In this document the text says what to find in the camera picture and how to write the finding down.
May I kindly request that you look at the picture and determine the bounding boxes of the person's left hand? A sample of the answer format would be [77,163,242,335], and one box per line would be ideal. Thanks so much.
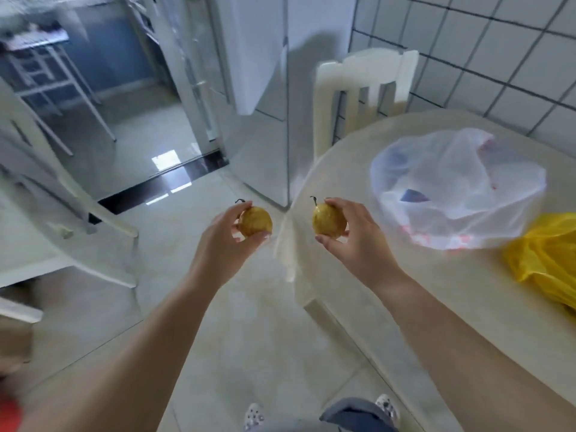
[189,201,272,290]

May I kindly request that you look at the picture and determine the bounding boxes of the person's right hand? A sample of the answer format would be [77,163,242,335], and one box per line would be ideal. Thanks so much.
[314,198,407,291]

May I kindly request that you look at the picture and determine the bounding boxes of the round yellow fruit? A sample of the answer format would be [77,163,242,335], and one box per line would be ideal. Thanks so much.
[310,196,348,241]
[235,199,274,239]

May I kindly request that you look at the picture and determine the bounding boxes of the person's right forearm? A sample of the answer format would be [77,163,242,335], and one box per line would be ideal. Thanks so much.
[373,271,576,432]

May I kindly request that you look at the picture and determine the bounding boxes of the person's left forearm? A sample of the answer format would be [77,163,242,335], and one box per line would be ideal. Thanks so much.
[18,264,222,432]

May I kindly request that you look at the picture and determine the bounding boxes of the white refrigerator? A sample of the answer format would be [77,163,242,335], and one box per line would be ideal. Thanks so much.
[211,0,357,208]

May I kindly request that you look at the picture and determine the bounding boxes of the translucent white plastic bag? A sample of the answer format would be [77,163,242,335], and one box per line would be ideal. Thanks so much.
[370,127,548,251]

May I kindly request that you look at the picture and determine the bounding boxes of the white patterned slipper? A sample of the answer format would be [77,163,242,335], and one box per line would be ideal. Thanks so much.
[243,402,266,432]
[374,393,401,424]

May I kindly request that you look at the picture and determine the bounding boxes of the blue jeans leg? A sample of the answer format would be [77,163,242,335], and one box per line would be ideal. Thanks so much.
[319,397,399,432]

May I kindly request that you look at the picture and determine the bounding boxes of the white slatted plastic chair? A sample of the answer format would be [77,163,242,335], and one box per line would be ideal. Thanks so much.
[313,49,420,161]

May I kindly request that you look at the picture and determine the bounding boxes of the glass sliding door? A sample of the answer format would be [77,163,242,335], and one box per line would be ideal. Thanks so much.
[151,0,231,154]

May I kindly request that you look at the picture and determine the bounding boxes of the yellow plastic bag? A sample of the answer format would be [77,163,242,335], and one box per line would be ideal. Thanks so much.
[503,213,576,311]

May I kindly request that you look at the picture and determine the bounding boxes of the red object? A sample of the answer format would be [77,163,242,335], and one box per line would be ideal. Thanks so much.
[0,397,24,432]

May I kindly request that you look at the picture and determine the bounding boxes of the white metal frame table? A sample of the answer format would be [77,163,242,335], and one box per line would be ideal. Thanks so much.
[0,29,118,157]

